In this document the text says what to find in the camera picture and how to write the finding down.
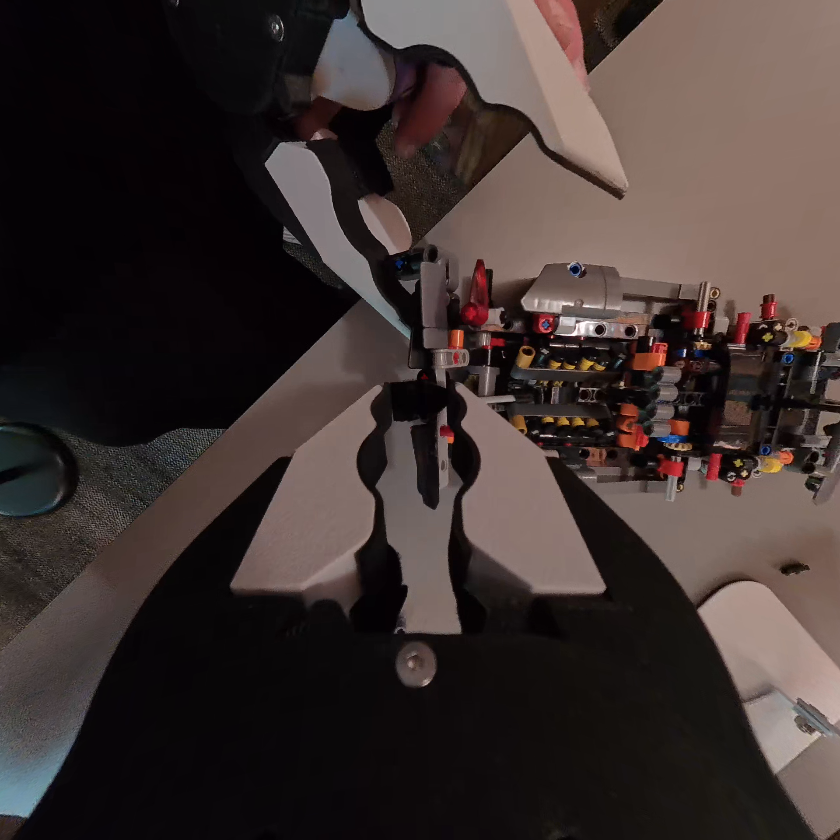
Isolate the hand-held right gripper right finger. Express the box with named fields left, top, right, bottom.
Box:
left=449, top=381, right=606, bottom=634

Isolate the white rounded plate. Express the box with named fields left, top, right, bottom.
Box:
left=696, top=577, right=840, bottom=775

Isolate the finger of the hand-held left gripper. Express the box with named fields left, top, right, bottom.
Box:
left=311, top=0, right=629, bottom=199
left=266, top=140, right=422, bottom=337

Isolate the round dark disc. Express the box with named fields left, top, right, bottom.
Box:
left=0, top=423, right=80, bottom=519

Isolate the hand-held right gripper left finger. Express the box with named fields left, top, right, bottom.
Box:
left=230, top=384, right=403, bottom=631

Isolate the multicoloured lego car chassis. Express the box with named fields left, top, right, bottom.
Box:
left=459, top=259, right=840, bottom=506

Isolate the metal bracket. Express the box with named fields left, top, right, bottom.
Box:
left=793, top=697, right=840, bottom=740

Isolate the person's left hand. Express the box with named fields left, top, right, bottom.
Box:
left=298, top=0, right=586, bottom=158

